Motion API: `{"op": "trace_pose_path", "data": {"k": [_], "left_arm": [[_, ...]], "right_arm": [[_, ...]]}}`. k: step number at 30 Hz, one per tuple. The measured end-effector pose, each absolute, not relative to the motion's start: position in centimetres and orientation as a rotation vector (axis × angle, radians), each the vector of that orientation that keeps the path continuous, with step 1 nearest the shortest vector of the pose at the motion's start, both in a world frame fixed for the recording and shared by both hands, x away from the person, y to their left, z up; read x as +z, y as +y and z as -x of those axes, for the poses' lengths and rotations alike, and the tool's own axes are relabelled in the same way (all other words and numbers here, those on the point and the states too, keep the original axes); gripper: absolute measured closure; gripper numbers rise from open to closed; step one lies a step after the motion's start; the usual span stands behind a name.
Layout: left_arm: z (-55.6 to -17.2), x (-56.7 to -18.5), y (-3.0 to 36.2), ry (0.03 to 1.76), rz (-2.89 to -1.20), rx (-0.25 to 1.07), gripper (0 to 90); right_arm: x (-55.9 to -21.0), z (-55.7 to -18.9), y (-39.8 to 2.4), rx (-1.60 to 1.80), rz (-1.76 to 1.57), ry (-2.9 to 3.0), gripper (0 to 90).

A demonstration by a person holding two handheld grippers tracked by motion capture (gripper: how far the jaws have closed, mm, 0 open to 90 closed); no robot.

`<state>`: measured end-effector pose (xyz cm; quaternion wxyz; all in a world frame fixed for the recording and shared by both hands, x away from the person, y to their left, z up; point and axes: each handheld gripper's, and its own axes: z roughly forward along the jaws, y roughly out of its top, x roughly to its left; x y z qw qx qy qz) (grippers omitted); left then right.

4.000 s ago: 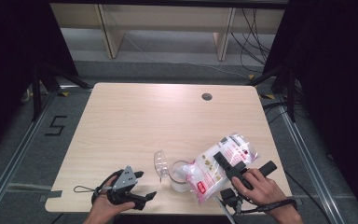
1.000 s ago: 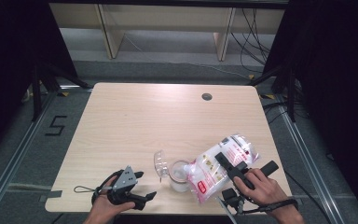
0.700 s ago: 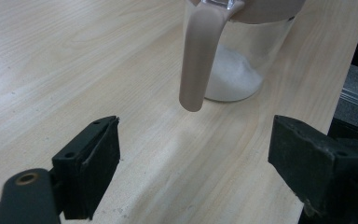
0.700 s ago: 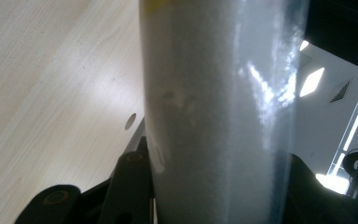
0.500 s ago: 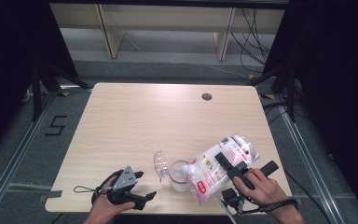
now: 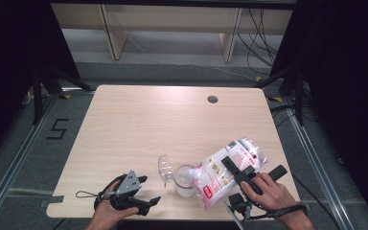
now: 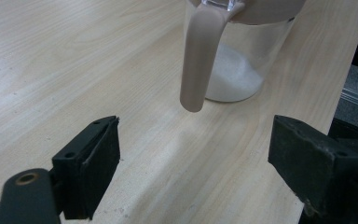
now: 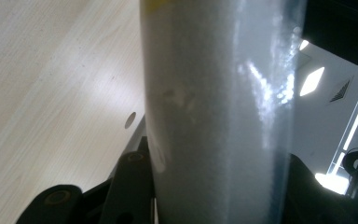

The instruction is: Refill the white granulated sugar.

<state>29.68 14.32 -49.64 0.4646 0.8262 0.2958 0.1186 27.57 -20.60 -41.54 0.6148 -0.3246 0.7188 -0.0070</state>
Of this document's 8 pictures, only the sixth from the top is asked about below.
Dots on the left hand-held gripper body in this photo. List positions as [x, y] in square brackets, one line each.
[128, 184]

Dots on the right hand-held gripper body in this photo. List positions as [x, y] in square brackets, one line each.
[239, 202]

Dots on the red and white sugar bag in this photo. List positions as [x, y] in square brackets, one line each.
[214, 182]

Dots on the clear glass jar with lid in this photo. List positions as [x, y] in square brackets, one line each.
[183, 189]

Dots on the person's right hand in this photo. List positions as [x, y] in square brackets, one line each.
[274, 198]

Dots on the person's left hand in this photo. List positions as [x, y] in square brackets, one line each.
[106, 212]

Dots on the grey round table grommet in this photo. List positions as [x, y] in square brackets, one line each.
[212, 99]

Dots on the grey tape strip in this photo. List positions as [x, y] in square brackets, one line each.
[52, 201]

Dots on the yellow and black floor tape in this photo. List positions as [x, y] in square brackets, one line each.
[275, 99]
[258, 78]

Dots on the black metal stand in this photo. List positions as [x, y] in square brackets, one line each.
[299, 96]
[37, 96]

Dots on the black curtain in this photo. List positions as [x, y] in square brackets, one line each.
[348, 80]
[9, 64]

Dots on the beige wooden shelf unit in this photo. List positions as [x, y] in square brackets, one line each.
[172, 17]

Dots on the silver metal floor rail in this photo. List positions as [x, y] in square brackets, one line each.
[16, 159]
[313, 159]

